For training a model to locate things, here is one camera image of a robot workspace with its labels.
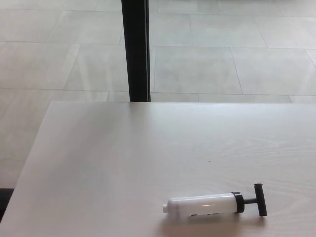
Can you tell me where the white air pump black handle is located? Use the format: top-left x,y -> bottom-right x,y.
162,183 -> 268,220

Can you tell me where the black base under table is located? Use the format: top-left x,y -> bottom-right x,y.
0,188 -> 15,221

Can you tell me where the black metal post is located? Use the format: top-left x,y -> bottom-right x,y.
121,0 -> 151,103

